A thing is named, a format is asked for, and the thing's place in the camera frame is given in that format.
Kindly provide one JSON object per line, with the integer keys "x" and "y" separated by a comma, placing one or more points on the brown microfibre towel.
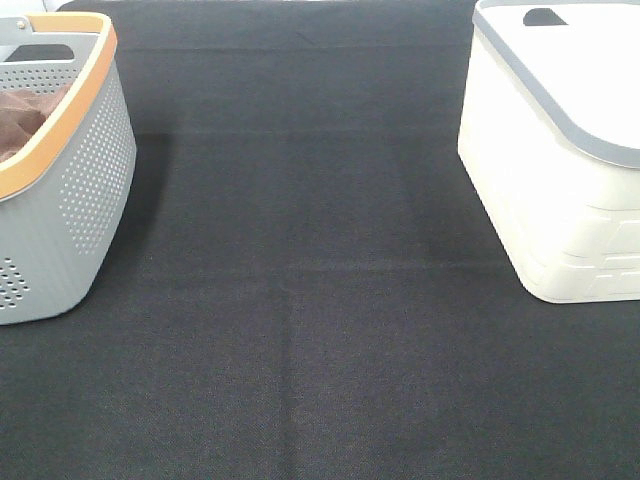
{"x": 23, "y": 112}

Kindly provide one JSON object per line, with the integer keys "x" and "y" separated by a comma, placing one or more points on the black table cloth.
{"x": 304, "y": 283}

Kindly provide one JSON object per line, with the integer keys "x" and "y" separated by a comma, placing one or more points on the white storage bin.
{"x": 549, "y": 136}

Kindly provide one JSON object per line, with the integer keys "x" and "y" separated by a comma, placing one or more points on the grey perforated laundry basket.
{"x": 63, "y": 193}

